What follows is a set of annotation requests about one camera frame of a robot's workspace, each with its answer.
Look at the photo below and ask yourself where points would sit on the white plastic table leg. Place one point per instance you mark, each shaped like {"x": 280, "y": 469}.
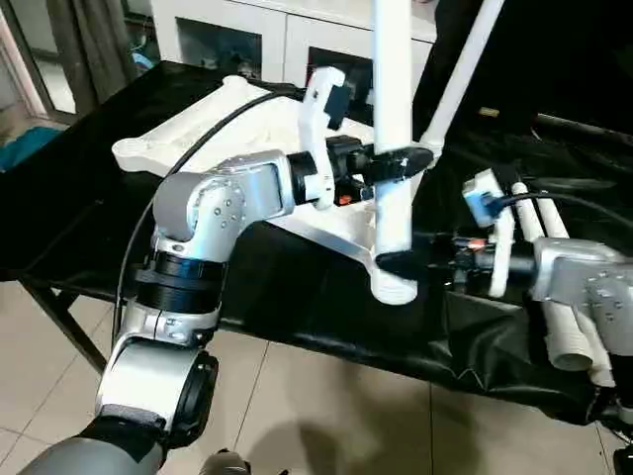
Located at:
{"x": 569, "y": 346}
{"x": 465, "y": 64}
{"x": 393, "y": 89}
{"x": 551, "y": 218}

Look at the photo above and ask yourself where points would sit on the white plastic table top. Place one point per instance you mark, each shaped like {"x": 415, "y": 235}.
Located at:
{"x": 232, "y": 109}

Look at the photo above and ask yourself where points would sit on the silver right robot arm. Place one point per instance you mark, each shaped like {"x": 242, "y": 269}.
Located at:
{"x": 583, "y": 277}

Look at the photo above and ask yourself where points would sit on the small gold tag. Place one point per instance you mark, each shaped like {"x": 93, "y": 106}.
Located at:
{"x": 487, "y": 112}

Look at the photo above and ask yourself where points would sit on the black work mat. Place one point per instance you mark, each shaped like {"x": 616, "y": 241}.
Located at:
{"x": 306, "y": 307}

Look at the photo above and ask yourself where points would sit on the white glass-door cabinet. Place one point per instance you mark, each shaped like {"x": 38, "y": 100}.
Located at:
{"x": 277, "y": 20}

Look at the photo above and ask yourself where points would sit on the grey metal rod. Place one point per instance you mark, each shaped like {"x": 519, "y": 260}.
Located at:
{"x": 583, "y": 126}

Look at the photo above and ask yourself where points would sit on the black backdrop cloth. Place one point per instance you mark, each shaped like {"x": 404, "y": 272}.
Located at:
{"x": 559, "y": 49}

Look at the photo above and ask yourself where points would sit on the pale blue small box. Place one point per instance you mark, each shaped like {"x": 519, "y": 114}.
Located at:
{"x": 142, "y": 58}

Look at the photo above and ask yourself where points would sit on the grey robot waist part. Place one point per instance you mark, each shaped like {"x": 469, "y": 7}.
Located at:
{"x": 227, "y": 462}

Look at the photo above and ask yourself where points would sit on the grey curtain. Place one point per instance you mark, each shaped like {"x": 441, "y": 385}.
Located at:
{"x": 89, "y": 44}

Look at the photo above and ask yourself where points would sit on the teal fabric object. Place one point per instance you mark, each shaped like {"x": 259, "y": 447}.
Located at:
{"x": 25, "y": 148}

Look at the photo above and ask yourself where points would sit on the black folding table frame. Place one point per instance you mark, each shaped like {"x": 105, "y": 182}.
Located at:
{"x": 69, "y": 326}

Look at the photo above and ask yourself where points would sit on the grey sliding door frame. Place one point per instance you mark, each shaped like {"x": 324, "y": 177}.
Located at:
{"x": 25, "y": 59}

